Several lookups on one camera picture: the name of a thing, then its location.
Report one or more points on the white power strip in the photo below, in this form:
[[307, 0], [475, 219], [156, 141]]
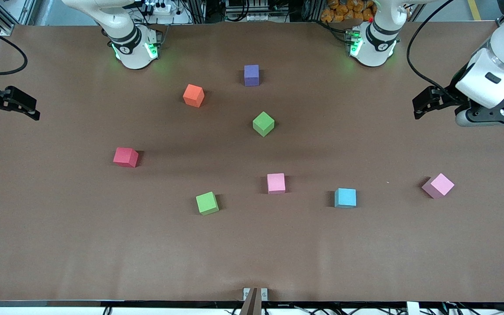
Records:
[[162, 8]]

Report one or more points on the red foam block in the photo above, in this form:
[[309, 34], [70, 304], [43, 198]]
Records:
[[126, 157]]

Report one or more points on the dark green foam block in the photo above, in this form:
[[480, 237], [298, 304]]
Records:
[[263, 124]]

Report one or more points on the orange foam block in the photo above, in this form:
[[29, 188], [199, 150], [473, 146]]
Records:
[[194, 96]]

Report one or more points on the brown pole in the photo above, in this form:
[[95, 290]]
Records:
[[250, 304]]

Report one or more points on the brown table cover sheet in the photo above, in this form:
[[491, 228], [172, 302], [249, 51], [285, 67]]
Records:
[[59, 240]]

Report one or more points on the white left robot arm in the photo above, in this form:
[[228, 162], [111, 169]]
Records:
[[376, 43]]

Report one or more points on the metal equipment rack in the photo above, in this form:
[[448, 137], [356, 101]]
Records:
[[256, 11]]

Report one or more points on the purple foam block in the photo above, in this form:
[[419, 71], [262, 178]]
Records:
[[251, 75]]

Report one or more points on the light green foam block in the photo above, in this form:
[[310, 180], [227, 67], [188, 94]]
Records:
[[207, 203]]

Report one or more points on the small metal bracket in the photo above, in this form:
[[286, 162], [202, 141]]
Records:
[[264, 294]]

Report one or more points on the pale lilac pink foam block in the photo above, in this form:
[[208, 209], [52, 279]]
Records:
[[438, 185]]

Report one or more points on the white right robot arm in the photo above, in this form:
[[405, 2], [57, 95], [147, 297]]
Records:
[[131, 43]]

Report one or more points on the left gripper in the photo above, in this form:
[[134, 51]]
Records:
[[451, 97]]

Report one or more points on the blue foam block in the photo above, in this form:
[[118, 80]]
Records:
[[345, 197]]

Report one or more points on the bag of orange fruit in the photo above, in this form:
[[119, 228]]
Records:
[[348, 11]]

